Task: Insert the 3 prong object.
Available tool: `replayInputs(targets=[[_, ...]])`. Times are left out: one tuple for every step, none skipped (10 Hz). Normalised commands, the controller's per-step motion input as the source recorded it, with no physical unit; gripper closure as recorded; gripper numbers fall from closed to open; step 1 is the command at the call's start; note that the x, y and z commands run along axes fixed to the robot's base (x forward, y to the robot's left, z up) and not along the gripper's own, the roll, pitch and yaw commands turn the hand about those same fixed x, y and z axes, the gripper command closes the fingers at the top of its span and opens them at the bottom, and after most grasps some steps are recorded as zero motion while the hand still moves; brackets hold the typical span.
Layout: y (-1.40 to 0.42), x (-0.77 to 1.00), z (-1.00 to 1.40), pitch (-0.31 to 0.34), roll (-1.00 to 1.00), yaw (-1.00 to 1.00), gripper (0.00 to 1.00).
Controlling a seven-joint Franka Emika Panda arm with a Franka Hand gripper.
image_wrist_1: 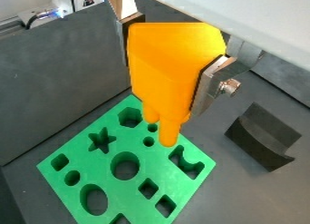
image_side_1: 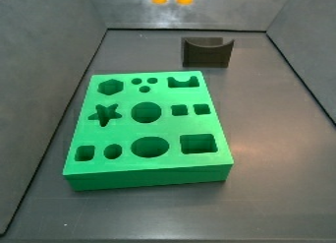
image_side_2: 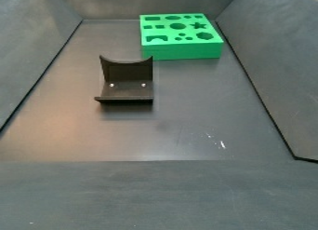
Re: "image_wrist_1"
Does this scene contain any black cable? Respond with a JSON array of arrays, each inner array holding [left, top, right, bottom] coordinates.
[[24, 15, 42, 30]]

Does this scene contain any orange three-prong block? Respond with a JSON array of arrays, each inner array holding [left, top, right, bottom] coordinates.
[[127, 23, 226, 147]]

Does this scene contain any green shape-sorting board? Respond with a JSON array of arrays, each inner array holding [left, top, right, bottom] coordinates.
[[38, 95, 216, 224]]

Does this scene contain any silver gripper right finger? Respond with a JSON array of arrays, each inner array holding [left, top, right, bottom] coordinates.
[[190, 35, 265, 116]]

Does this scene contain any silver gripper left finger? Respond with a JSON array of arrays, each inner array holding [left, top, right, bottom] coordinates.
[[110, 0, 146, 65]]

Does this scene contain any silver aluminium frame rail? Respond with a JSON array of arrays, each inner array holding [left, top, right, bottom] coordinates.
[[0, 0, 105, 37]]

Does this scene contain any black curved plastic block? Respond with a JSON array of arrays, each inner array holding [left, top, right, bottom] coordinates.
[[226, 102, 302, 171]]

